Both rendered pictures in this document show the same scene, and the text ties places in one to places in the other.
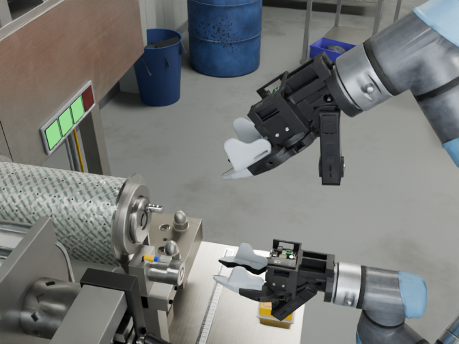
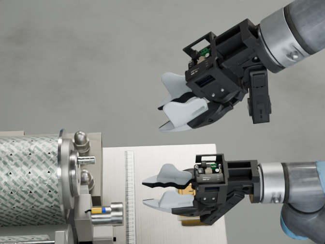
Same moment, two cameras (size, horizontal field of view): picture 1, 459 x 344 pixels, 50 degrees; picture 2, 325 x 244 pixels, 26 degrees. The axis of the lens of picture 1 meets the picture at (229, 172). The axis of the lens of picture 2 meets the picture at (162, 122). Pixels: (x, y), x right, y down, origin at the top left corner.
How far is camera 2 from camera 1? 45 cm
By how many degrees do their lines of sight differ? 18
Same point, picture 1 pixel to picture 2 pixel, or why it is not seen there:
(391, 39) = (310, 16)
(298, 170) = not seen: outside the picture
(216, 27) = not seen: outside the picture
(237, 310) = (156, 217)
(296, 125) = (230, 87)
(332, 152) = (262, 100)
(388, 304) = (311, 195)
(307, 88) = (238, 55)
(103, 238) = (50, 203)
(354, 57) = (278, 29)
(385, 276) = (305, 170)
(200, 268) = (105, 180)
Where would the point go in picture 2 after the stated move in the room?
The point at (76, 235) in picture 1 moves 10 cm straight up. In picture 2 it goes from (21, 205) to (10, 168)
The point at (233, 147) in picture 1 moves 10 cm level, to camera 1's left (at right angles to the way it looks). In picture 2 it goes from (172, 108) to (104, 122)
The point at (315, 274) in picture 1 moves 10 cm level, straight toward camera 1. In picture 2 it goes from (243, 182) to (247, 230)
